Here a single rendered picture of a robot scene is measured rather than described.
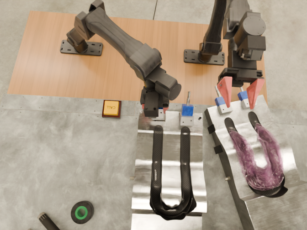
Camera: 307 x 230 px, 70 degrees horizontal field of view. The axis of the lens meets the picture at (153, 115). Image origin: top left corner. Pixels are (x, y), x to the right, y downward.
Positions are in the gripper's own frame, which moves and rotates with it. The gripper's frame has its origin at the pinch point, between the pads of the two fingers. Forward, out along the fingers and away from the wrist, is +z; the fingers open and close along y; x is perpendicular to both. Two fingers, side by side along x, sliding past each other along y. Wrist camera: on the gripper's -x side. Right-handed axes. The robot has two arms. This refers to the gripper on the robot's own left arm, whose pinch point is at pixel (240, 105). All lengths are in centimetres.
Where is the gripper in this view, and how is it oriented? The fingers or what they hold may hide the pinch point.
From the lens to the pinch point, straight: 63.2
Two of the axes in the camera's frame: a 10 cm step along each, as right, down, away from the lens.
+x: -0.3, 2.6, 9.7
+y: 10.0, 0.7, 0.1
